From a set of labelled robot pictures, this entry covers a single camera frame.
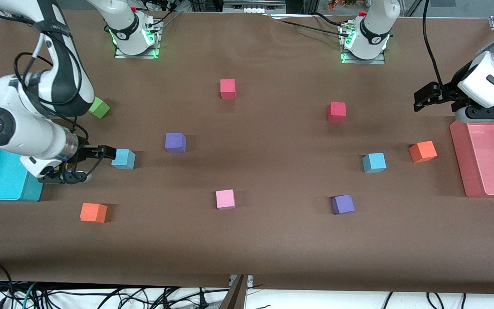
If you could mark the pink foam block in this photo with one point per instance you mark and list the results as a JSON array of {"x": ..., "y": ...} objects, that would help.
[{"x": 225, "y": 198}]

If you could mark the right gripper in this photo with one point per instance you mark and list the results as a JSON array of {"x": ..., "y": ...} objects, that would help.
[{"x": 85, "y": 152}]

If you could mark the brown table cover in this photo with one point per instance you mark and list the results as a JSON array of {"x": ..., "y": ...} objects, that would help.
[{"x": 272, "y": 249}]

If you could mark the orange foam block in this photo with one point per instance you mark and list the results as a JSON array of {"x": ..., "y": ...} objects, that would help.
[
  {"x": 92, "y": 212},
  {"x": 423, "y": 151}
]

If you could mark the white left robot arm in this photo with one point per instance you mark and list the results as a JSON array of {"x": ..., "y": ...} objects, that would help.
[{"x": 375, "y": 30}]

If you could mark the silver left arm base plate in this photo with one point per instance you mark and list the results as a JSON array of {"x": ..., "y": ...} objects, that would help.
[{"x": 365, "y": 61}]

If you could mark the purple foam block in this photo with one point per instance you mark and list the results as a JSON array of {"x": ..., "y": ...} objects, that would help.
[
  {"x": 175, "y": 141},
  {"x": 342, "y": 204}
]

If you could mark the grey metal bar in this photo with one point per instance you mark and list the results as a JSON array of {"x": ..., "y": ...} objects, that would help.
[{"x": 236, "y": 296}]

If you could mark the red foam block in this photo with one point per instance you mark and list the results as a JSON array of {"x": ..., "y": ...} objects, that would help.
[
  {"x": 227, "y": 88},
  {"x": 336, "y": 110}
]

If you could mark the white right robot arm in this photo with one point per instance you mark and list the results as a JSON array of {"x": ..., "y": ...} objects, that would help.
[{"x": 15, "y": 128}]

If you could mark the pink plastic bin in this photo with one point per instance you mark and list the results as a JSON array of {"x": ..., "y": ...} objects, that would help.
[{"x": 491, "y": 159}]

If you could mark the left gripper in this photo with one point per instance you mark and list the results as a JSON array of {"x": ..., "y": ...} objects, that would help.
[{"x": 448, "y": 91}]

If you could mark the grey device box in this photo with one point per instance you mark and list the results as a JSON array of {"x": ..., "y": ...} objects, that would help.
[{"x": 251, "y": 6}]

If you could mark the light blue foam block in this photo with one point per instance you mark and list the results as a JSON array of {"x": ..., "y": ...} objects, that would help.
[
  {"x": 122, "y": 158},
  {"x": 374, "y": 162}
]

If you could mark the green foam block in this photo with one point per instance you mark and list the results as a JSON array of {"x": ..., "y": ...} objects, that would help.
[{"x": 101, "y": 109}]

